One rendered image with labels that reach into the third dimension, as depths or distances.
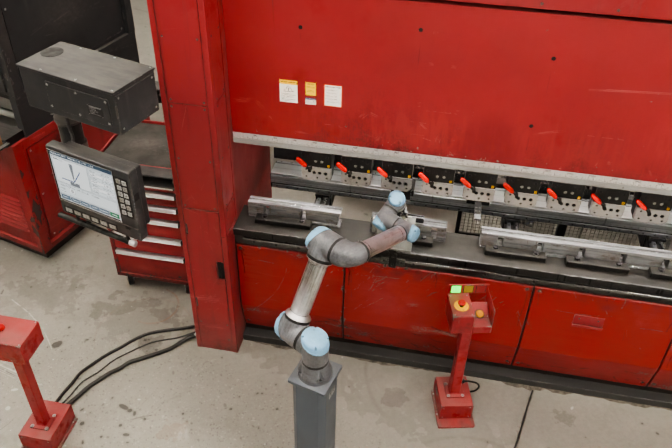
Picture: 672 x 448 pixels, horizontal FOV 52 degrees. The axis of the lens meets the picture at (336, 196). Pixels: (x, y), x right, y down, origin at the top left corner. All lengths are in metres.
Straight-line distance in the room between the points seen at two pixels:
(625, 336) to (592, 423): 0.55
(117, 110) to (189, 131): 0.58
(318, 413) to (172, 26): 1.78
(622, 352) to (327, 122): 1.97
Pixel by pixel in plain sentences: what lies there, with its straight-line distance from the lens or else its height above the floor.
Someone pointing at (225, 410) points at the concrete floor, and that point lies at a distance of 3.99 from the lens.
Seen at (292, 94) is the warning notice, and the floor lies 1.65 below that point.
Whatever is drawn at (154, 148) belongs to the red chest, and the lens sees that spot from 4.18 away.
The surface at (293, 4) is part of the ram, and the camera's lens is 3.08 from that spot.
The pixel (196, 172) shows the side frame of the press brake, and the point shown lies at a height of 1.28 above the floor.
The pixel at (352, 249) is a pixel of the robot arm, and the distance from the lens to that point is 2.81.
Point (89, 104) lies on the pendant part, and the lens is 2.86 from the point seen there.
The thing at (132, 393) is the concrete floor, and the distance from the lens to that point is 4.15.
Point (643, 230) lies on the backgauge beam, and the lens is 3.98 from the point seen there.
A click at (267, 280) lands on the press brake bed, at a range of 3.87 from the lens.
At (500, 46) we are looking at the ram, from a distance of 3.04.
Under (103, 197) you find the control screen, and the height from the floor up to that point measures 1.42.
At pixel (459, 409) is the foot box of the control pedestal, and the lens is 3.93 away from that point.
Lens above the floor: 3.20
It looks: 37 degrees down
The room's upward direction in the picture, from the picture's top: 1 degrees clockwise
